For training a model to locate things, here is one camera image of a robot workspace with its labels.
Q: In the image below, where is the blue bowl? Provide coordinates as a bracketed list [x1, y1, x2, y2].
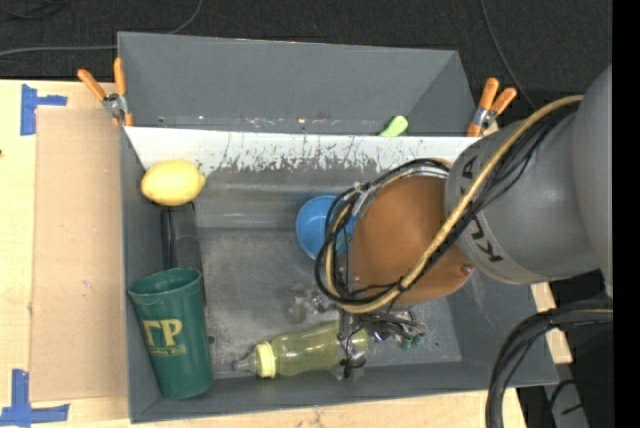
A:
[294, 194, 358, 262]

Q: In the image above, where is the dark green plastic cup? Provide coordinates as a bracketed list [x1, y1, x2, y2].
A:
[126, 267, 216, 401]

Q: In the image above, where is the clear glass object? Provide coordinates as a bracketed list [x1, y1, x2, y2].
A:
[286, 284, 332, 323]

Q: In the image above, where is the yellow lemon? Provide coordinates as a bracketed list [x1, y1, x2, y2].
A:
[140, 159, 208, 207]

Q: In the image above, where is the clear bottle with yellow ring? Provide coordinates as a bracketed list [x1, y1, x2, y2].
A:
[233, 319, 372, 380]

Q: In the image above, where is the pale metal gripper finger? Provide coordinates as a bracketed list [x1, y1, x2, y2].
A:
[338, 351, 367, 382]
[348, 328, 371, 355]

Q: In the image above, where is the grey metal bin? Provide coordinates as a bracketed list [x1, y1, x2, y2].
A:
[115, 31, 560, 423]

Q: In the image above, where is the brown cardboard board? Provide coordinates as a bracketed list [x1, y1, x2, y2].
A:
[28, 107, 130, 403]

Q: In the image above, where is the light green small object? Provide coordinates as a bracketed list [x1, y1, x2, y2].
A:
[377, 114, 410, 138]

